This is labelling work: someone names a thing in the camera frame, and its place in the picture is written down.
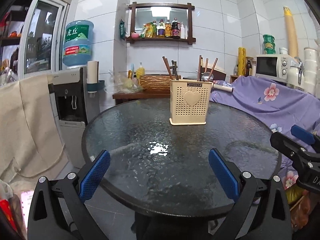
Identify beige cloth cover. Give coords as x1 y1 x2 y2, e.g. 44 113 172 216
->
1 75 68 184

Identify dark glass bottle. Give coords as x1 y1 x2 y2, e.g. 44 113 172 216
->
245 57 252 76

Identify wooden side counter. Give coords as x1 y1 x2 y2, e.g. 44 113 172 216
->
112 90 170 105

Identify yellow soap bottle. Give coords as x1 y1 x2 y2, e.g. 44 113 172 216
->
136 63 145 80

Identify wooden wall shelf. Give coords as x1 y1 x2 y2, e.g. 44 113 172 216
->
126 2 196 45

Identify white microwave oven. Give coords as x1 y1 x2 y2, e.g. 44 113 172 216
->
255 54 298 83

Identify metal spoon wooden handle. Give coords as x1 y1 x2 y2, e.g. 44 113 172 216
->
196 55 214 82

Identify woven wooden basin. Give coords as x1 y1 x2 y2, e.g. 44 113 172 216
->
139 74 171 94

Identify blue water jug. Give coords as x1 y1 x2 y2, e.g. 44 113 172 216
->
62 20 94 67

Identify plastic bag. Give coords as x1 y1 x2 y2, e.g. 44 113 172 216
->
104 72 143 94

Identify water dispenser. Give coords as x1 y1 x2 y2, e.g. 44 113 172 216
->
48 66 100 168

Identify paper cup stack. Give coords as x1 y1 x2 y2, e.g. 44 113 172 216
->
87 61 99 84

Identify yellow roll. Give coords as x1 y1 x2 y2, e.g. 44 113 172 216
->
238 47 246 76

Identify green stacked containers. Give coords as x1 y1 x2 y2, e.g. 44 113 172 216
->
263 34 276 54

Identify cream perforated utensil holder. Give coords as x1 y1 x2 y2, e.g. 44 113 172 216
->
169 80 213 126

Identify purple floral cloth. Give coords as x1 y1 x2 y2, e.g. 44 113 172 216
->
210 76 319 189

